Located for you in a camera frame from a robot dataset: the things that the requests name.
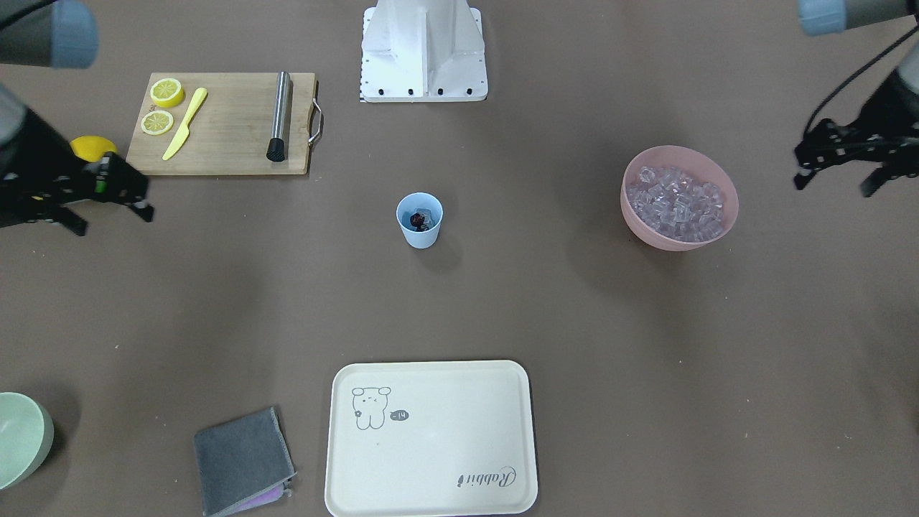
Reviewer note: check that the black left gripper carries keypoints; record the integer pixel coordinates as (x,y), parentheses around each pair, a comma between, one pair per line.
(882,111)

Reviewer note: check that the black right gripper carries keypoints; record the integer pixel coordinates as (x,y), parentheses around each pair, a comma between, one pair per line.
(44,162)

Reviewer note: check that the dark red cherries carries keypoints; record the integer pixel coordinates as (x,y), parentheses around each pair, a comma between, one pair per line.
(416,224)

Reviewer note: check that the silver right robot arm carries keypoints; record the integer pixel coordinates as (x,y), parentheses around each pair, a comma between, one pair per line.
(53,34)

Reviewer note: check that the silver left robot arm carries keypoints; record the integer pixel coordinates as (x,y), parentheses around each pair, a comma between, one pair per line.
(828,17)

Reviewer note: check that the pile of clear ice cubes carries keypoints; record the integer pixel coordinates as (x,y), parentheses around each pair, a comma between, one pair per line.
(677,205)

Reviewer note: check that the light blue plastic cup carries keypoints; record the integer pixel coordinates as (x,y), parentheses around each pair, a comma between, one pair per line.
(407,206)

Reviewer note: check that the yellow lemon near board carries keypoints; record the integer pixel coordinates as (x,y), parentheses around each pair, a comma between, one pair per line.
(92,148)

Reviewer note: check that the lower lemon slice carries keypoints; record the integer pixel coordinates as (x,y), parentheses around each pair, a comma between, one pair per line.
(156,123)

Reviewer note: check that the lemon slice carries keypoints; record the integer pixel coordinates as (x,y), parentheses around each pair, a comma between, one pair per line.
(167,93)
(156,123)

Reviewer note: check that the yellow plastic knife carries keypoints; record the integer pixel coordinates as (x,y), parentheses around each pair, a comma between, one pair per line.
(183,131)

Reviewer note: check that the upper lemon slice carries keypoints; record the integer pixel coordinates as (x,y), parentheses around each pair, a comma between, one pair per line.
(167,93)

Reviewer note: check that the wooden cutting board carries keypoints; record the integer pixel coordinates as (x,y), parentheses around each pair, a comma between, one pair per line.
(231,130)

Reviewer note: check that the pink bowl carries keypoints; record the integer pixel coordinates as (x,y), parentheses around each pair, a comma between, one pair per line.
(693,162)

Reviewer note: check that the steel muddler black tip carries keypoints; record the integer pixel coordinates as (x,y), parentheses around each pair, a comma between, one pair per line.
(277,148)

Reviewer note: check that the mint green bowl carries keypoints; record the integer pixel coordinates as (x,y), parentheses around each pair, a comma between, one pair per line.
(27,434)

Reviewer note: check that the grey folded cloth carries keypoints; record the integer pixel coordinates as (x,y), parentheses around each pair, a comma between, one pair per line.
(243,463)

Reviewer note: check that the cream rabbit tray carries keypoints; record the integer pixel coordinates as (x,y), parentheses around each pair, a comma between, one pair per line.
(431,438)

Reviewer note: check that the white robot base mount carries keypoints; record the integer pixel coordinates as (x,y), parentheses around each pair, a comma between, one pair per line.
(422,52)

